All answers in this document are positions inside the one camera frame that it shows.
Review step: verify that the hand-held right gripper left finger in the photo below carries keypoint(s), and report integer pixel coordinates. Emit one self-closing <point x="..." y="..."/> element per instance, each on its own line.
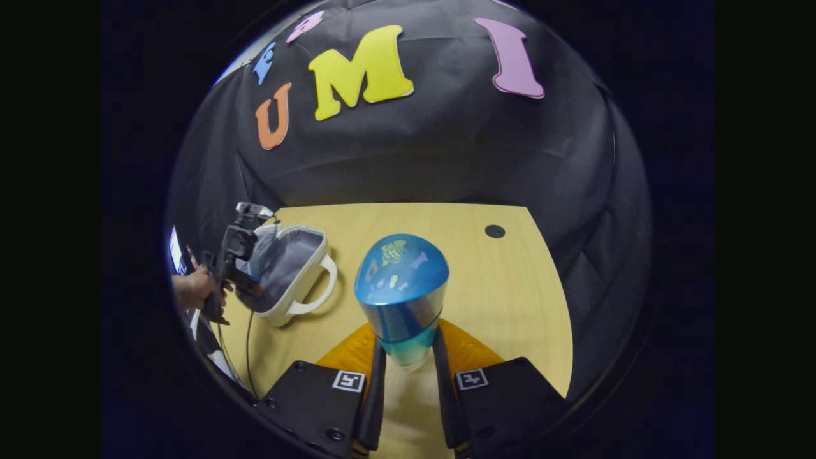
<point x="373" y="401"/>

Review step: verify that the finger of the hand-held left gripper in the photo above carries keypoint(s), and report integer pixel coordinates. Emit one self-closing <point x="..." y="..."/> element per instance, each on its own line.
<point x="248" y="289"/>

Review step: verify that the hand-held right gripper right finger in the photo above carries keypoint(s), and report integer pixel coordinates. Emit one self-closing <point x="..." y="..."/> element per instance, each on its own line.
<point x="449" y="401"/>

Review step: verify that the white suitcase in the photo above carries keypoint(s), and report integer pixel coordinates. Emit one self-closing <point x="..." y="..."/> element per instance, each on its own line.
<point x="299" y="280"/>

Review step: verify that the blue cap clear bottle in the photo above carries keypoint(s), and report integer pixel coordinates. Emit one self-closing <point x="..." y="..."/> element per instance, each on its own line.
<point x="401" y="287"/>

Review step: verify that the lit monitor screen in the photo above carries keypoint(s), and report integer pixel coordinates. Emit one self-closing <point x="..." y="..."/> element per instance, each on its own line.
<point x="176" y="252"/>

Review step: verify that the striped clothing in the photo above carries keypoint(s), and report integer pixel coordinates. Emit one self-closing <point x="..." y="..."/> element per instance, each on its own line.
<point x="213" y="347"/>

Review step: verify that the black backdrop cloth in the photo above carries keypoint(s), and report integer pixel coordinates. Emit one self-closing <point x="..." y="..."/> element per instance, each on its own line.
<point x="446" y="146"/>

